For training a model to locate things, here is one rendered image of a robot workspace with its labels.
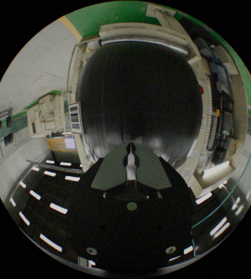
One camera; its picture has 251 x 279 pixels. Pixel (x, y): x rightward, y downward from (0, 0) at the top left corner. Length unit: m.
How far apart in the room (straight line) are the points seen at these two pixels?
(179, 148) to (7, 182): 11.67
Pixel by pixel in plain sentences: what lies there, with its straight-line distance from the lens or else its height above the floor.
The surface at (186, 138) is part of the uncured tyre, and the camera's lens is 0.18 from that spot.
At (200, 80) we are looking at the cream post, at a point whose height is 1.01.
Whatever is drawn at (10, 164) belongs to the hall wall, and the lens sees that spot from 11.42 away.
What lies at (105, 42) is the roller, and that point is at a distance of 0.38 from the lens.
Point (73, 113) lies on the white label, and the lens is 0.18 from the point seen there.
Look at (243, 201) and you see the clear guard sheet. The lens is 0.75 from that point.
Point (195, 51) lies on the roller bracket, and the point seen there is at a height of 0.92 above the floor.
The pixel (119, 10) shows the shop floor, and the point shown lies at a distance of 1.26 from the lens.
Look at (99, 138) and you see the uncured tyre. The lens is 0.15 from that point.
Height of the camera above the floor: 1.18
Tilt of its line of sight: 20 degrees up
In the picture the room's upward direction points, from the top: 179 degrees clockwise
